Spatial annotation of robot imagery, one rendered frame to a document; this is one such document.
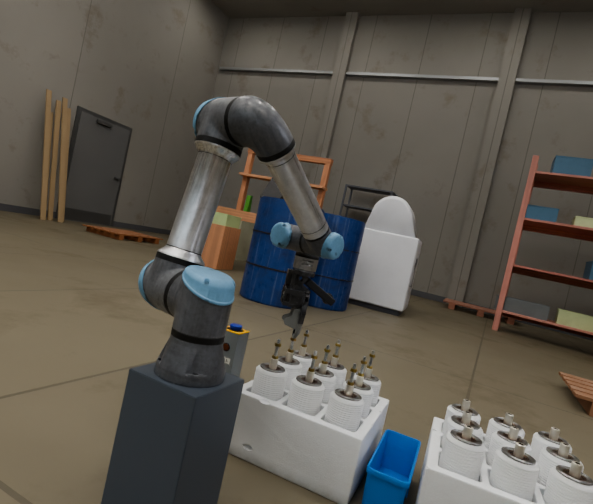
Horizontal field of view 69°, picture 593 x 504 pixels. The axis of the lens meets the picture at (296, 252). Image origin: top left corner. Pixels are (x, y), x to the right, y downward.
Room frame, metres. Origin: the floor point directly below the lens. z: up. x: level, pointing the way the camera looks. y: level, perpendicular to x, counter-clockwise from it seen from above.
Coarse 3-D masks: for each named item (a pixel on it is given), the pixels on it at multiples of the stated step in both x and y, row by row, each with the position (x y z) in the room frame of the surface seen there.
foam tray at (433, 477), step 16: (432, 432) 1.24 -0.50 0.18; (432, 448) 1.13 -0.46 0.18; (432, 464) 1.04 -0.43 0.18; (432, 480) 1.01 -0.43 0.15; (448, 480) 1.00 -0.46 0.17; (464, 480) 0.99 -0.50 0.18; (480, 480) 1.03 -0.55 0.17; (432, 496) 1.01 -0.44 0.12; (448, 496) 1.00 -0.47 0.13; (464, 496) 0.99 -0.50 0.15; (480, 496) 0.97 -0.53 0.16; (496, 496) 0.96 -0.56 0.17; (512, 496) 0.97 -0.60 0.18
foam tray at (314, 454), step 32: (256, 416) 1.20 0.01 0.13; (288, 416) 1.16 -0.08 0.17; (320, 416) 1.18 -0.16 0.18; (384, 416) 1.41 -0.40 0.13; (256, 448) 1.19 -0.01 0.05; (288, 448) 1.16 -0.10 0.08; (320, 448) 1.12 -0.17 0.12; (352, 448) 1.09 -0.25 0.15; (288, 480) 1.15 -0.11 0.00; (320, 480) 1.12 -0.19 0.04; (352, 480) 1.09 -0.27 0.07
